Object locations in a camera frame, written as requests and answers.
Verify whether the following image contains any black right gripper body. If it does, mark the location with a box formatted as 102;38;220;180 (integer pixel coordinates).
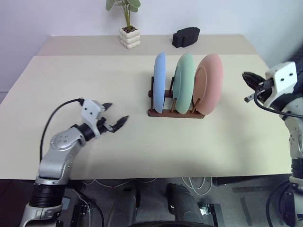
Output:
244;79;276;103

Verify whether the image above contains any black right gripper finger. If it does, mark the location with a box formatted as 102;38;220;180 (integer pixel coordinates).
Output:
243;79;261;91
241;71;264;82

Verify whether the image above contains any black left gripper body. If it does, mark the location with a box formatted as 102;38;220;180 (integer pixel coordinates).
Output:
95;116;116;134

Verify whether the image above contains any pink plate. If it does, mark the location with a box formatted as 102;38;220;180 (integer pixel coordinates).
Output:
192;53;224;116

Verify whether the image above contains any dark wooden dish rack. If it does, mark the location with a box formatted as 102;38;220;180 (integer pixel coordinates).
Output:
147;76;205;119

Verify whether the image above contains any blue plate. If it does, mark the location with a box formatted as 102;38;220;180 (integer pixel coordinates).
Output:
152;52;168;114

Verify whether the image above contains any green plate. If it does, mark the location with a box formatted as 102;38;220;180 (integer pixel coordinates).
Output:
172;52;195;114

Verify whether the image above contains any white bubbled plant pot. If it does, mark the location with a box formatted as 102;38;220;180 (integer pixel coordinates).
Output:
119;26;141;50

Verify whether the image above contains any black foam block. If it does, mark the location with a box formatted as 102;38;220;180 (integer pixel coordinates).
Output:
172;27;201;49

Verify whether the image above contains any dark rounded shape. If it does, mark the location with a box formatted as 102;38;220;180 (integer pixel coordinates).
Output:
110;186;140;227
165;183;204;227

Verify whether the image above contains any green leafy plant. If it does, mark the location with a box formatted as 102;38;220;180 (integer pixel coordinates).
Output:
106;0;142;30

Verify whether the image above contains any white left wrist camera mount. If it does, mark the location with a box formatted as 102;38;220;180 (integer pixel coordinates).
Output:
81;99;106;137

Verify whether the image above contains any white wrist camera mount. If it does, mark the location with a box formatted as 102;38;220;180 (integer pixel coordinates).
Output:
81;99;106;137
264;61;298;108

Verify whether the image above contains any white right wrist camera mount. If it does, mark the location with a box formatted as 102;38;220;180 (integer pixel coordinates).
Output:
264;61;298;108

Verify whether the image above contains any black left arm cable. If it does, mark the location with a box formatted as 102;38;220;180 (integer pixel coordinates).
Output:
39;98;85;164

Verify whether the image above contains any white floor cable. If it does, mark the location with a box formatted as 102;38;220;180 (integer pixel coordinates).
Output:
181;176;213;196
84;178;158;189

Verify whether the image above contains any black table frame bar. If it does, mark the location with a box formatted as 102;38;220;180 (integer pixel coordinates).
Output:
212;176;293;187

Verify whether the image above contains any black metal floor bracket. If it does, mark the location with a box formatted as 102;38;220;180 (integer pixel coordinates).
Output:
200;203;225;227
71;204;91;227

